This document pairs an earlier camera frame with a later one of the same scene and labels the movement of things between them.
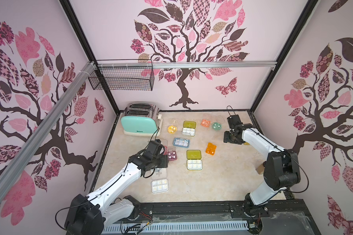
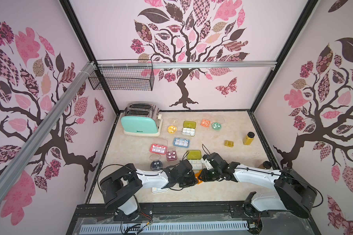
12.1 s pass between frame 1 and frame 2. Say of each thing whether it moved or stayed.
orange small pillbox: moved
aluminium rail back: stayed
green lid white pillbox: stayed
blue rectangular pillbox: stayed
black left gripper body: moved
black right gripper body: moved
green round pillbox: stayed
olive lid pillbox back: stayed
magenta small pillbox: stayed
